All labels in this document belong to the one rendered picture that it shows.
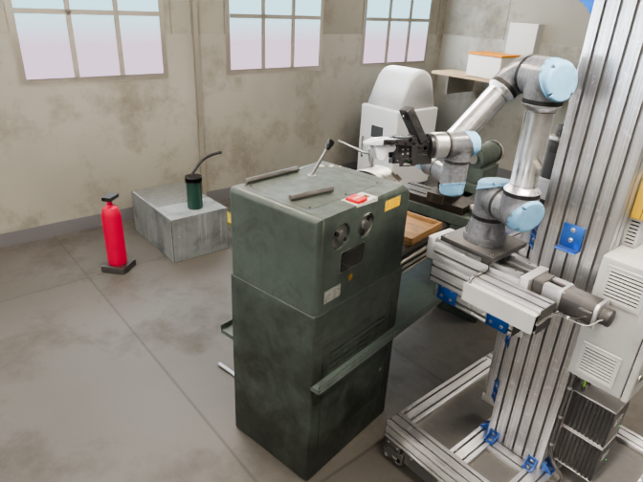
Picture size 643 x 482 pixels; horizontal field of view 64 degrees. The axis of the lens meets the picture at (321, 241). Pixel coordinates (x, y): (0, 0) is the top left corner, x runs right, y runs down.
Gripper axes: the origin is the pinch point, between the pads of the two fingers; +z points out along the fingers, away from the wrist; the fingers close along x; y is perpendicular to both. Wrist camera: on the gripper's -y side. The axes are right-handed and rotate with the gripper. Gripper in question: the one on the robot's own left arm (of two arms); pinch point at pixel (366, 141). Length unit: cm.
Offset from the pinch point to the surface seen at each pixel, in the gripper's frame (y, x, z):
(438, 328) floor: 142, 131, -113
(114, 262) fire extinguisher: 116, 257, 89
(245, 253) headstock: 51, 61, 24
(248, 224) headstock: 38, 58, 23
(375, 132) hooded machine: 42, 390, -183
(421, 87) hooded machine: -6, 371, -226
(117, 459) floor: 149, 78, 84
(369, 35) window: -61, 442, -196
